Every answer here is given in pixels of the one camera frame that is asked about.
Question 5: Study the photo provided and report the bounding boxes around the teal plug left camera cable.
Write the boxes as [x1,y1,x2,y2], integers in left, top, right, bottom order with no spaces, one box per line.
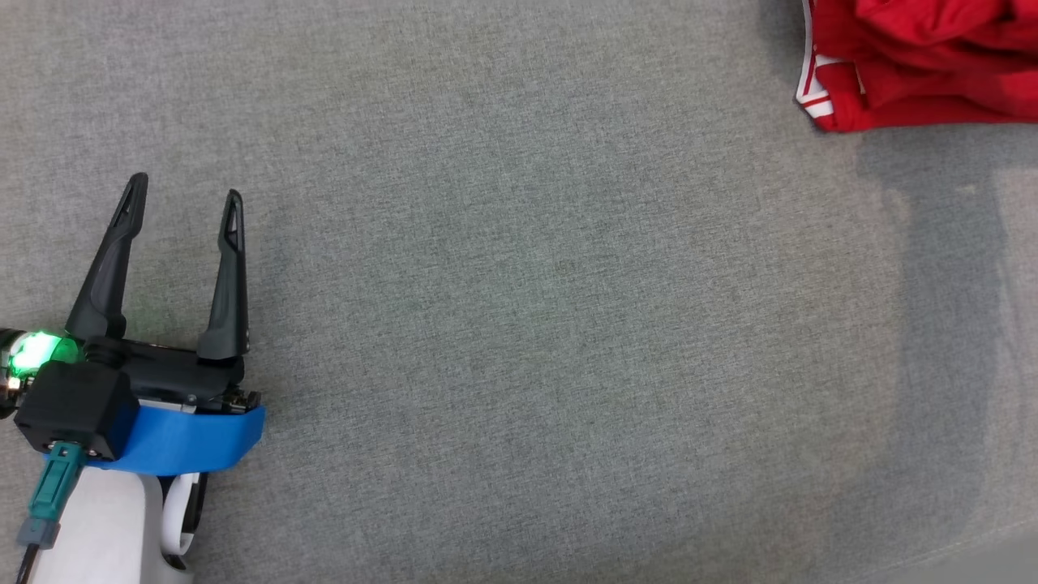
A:
[16,442,88,584]

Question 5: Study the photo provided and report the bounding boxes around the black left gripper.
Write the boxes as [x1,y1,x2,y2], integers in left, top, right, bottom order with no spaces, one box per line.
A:
[0,172,262,414]

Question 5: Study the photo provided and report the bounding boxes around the red Bulls basketball jersey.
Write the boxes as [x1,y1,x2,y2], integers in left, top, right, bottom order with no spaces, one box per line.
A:
[795,0,1038,133]

